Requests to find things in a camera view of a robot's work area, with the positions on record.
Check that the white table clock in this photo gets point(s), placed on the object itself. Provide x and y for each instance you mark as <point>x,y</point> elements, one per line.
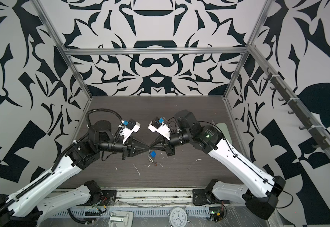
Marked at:
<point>178,217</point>

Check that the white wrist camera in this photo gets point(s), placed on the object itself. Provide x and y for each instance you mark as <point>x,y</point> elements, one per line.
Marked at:
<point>158,125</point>
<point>127,128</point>

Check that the mint green glasses case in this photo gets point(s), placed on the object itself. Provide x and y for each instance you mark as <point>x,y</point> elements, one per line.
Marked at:
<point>225,132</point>

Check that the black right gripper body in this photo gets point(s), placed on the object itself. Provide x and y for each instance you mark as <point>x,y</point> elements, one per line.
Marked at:
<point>171,144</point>

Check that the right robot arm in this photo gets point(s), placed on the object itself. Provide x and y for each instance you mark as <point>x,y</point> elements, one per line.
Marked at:
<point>259,190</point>

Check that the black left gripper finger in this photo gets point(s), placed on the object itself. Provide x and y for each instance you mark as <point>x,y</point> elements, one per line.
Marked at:
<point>136,152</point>
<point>137,144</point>

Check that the small green circuit board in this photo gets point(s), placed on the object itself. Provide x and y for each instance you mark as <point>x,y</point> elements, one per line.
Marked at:
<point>218,213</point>

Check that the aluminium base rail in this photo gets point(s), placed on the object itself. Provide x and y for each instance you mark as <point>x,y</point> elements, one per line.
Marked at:
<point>152,196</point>

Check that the white plastic hinge block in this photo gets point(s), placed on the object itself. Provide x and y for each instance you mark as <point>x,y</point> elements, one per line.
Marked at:
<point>121,219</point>

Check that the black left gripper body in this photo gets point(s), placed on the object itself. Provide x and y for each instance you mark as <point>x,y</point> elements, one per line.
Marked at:
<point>125,147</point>

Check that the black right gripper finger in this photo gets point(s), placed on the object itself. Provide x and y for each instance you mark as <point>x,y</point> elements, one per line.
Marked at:
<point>160,148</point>
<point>158,142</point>

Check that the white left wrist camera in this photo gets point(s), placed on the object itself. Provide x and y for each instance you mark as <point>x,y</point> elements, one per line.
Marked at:
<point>127,128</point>

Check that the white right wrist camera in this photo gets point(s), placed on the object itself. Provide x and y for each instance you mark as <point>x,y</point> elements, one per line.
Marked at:
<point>158,125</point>

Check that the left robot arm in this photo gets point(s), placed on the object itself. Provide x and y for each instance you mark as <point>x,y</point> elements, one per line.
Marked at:
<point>107,132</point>

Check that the blue plastic key tag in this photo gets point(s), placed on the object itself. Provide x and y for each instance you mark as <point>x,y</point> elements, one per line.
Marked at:
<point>152,154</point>

